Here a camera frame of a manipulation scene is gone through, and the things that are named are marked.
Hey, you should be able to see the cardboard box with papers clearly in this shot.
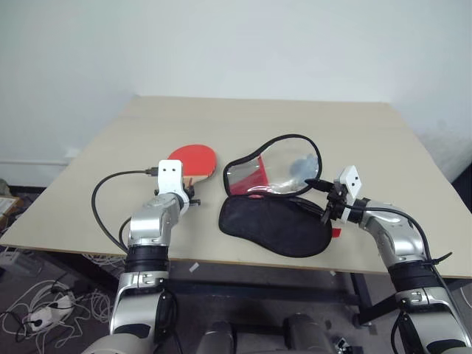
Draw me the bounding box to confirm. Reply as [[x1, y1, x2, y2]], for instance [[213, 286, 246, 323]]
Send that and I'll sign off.
[[0, 196, 24, 224]]

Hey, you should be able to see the red table tennis paddle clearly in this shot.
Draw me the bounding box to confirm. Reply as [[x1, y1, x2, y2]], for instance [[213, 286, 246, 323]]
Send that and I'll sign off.
[[167, 143, 220, 187]]

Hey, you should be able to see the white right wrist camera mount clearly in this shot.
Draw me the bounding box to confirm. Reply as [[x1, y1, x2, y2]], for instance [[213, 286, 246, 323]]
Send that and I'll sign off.
[[333, 165, 365, 225]]

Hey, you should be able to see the black metal table frame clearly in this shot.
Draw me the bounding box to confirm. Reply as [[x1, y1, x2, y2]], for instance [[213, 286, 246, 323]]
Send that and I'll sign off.
[[21, 250, 399, 327]]

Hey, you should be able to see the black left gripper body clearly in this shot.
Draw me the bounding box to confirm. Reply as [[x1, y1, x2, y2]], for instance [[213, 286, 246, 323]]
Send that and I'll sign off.
[[182, 181, 202, 208]]

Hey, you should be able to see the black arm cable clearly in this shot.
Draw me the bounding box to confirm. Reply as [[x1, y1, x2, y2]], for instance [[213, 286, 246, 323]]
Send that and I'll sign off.
[[91, 167, 161, 254], [346, 205, 459, 354]]

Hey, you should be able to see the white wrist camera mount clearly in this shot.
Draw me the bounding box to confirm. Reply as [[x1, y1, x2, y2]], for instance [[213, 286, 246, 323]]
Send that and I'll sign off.
[[333, 165, 365, 225], [157, 159, 191, 219]]

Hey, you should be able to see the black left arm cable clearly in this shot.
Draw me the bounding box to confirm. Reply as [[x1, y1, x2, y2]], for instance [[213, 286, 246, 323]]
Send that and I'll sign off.
[[91, 167, 161, 254]]

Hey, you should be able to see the white power strip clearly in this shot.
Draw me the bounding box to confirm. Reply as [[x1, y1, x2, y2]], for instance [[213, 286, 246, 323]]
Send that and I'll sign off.
[[27, 307, 74, 330]]

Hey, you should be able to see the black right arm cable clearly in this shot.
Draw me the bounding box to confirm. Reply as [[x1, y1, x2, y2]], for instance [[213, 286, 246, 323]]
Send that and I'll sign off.
[[346, 205, 459, 354]]

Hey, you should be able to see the white floor cable tangle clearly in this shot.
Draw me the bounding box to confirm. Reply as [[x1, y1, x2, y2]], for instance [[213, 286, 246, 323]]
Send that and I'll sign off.
[[0, 250, 116, 348]]

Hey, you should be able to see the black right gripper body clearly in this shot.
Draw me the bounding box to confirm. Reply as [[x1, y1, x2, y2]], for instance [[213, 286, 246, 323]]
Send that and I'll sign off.
[[322, 182, 350, 223]]

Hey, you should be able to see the dark rounded robot leg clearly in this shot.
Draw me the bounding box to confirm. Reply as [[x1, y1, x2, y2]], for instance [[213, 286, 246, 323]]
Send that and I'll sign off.
[[282, 312, 333, 354], [198, 319, 237, 354]]

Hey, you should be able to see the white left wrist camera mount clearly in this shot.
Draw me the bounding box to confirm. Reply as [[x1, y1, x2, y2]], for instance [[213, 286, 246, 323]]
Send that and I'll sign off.
[[157, 159, 191, 219]]

